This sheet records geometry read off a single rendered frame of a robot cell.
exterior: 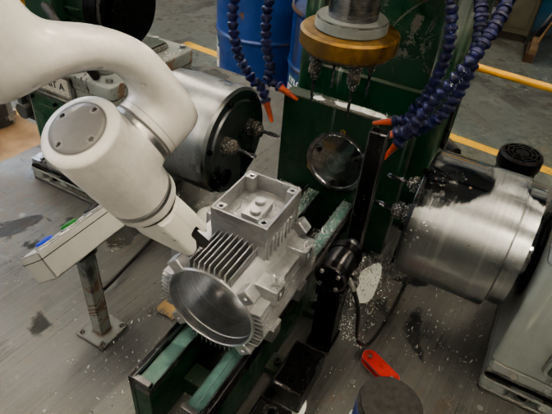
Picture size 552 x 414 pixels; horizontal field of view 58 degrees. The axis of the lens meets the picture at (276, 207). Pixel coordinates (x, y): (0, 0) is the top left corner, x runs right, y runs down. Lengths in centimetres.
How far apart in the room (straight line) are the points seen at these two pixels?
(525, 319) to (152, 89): 69
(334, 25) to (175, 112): 42
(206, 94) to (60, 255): 45
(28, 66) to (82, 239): 44
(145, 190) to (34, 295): 64
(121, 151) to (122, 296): 64
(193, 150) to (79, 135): 55
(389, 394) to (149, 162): 33
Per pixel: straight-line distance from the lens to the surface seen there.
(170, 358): 86
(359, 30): 88
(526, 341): 97
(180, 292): 85
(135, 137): 53
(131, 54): 50
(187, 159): 105
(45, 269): 84
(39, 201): 141
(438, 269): 92
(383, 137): 79
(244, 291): 72
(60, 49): 48
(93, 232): 87
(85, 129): 51
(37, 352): 107
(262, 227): 73
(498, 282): 92
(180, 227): 64
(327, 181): 117
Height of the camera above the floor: 163
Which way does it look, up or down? 39 degrees down
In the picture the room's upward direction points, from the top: 5 degrees clockwise
